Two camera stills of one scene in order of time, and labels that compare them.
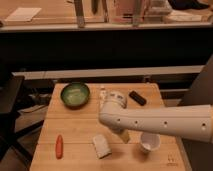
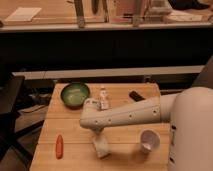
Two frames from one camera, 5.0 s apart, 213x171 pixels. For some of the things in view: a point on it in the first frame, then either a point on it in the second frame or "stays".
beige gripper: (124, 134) → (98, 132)
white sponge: (101, 146) stays
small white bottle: (102, 98) stays
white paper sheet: (23, 14) stays
